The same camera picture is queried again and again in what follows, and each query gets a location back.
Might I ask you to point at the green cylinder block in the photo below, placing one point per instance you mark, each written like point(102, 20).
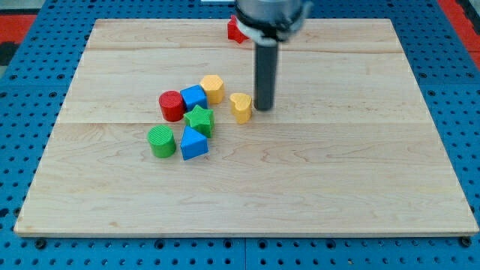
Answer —
point(162, 142)

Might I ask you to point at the yellow hexagon block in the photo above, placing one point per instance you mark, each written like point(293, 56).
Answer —
point(213, 86)

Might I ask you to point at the blue cube block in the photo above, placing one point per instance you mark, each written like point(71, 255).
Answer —
point(194, 95)

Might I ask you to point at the red star block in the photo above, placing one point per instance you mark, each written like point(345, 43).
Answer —
point(233, 32)

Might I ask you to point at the wooden board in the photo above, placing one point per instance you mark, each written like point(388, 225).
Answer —
point(349, 149)

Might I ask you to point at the green star block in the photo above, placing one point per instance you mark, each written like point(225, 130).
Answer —
point(201, 120)

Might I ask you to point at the red cylinder block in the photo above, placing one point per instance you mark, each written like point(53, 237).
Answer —
point(172, 106)

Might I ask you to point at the yellow heart block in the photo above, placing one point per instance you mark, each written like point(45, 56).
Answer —
point(241, 107)

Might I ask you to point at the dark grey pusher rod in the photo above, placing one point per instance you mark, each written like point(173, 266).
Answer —
point(265, 69)

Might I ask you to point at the blue triangle block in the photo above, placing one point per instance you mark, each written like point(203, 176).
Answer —
point(193, 143)

